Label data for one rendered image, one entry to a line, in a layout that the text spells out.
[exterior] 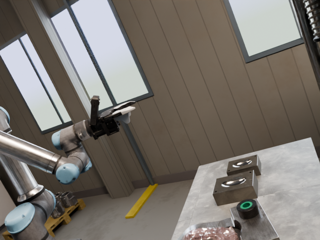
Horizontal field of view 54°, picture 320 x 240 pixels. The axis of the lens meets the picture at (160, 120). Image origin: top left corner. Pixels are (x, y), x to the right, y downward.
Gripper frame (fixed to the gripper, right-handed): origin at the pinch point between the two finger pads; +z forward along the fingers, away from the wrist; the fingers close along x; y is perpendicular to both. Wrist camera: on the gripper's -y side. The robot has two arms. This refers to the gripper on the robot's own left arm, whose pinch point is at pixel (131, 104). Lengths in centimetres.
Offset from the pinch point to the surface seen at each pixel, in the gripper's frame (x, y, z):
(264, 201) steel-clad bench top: 1, 66, 35
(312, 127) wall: -154, 135, 121
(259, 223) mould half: 29, 51, 28
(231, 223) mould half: 18, 56, 18
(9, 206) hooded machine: -325, 169, -313
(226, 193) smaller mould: -8, 61, 21
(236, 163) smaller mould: -35, 65, 33
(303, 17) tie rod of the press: -38, 4, 88
